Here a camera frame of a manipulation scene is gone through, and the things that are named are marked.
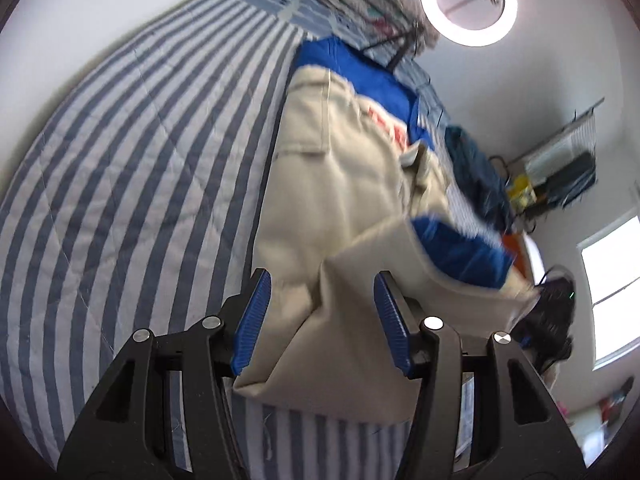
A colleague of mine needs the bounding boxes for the blue white striped bed blanket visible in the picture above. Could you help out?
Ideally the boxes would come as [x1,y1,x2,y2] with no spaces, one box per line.
[0,0,481,480]

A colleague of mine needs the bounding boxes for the dark blue cloth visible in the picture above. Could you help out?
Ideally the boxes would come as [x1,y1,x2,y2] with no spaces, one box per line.
[444,125,516,233]

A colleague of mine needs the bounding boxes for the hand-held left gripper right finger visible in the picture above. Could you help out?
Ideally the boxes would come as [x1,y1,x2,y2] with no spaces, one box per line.
[373,270,588,480]

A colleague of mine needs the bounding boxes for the orange board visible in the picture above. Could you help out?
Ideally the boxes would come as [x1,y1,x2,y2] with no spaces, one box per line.
[500,232,537,281]

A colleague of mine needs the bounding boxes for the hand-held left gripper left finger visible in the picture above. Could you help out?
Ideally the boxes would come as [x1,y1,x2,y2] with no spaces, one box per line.
[57,268,273,480]

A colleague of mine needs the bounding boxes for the yellow container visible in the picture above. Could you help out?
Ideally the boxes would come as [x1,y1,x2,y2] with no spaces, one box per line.
[506,174,534,207]

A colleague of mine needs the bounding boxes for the black tripod legs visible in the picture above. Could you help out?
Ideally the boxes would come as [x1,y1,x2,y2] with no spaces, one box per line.
[362,22,426,71]

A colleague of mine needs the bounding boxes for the bright window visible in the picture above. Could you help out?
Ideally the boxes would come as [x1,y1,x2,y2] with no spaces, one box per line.
[577,210,640,371]

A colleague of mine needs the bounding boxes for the white box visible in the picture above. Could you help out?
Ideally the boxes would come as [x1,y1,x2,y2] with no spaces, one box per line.
[522,137,577,181]

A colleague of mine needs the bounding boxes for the wire wall rack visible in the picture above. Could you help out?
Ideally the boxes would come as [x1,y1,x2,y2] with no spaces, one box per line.
[567,97,607,163]

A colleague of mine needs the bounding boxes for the beige trousers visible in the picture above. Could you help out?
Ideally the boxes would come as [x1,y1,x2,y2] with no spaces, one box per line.
[232,37,538,423]

